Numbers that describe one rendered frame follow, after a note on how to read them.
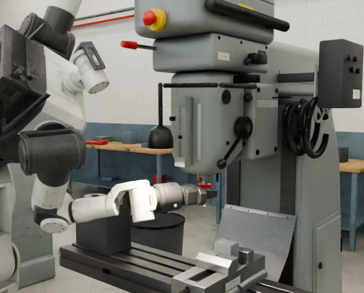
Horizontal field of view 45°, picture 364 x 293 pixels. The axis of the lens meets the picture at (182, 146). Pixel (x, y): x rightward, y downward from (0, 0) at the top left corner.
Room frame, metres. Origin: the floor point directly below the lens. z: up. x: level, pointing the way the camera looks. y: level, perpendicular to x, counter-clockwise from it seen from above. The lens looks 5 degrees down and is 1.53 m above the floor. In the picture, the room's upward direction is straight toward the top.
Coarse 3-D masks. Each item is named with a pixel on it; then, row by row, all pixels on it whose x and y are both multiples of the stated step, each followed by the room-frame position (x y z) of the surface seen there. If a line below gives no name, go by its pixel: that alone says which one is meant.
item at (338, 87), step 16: (320, 48) 1.37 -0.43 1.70; (336, 48) 1.34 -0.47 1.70; (352, 48) 1.39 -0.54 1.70; (320, 64) 1.37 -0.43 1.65; (336, 64) 1.34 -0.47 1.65; (352, 64) 1.39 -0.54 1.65; (320, 80) 1.37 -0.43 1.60; (336, 80) 1.34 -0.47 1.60; (352, 80) 1.40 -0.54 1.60; (320, 96) 1.37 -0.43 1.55; (336, 96) 1.34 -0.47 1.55; (352, 96) 1.40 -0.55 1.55
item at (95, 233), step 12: (120, 204) 1.66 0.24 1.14; (120, 216) 1.66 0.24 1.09; (84, 228) 1.71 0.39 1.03; (96, 228) 1.66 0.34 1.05; (108, 228) 1.62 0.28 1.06; (120, 228) 1.66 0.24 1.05; (84, 240) 1.72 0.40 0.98; (96, 240) 1.66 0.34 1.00; (108, 240) 1.62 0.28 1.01; (120, 240) 1.66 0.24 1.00; (108, 252) 1.61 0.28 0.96
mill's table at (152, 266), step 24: (72, 264) 1.66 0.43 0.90; (96, 264) 1.57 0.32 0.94; (120, 264) 1.52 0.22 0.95; (144, 264) 1.52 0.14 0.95; (168, 264) 1.52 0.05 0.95; (192, 264) 1.52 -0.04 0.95; (120, 288) 1.49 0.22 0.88; (144, 288) 1.42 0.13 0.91; (168, 288) 1.35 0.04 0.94; (264, 288) 1.31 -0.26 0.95; (288, 288) 1.31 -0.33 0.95
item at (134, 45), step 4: (120, 44) 1.26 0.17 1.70; (124, 44) 1.25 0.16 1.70; (128, 44) 1.26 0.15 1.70; (132, 44) 1.27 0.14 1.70; (136, 44) 1.29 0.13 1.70; (140, 44) 1.31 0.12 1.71; (132, 48) 1.28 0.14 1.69; (136, 48) 1.29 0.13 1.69; (140, 48) 1.32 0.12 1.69; (144, 48) 1.32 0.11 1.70; (148, 48) 1.34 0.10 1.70; (152, 48) 1.35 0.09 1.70; (156, 48) 1.36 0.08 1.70
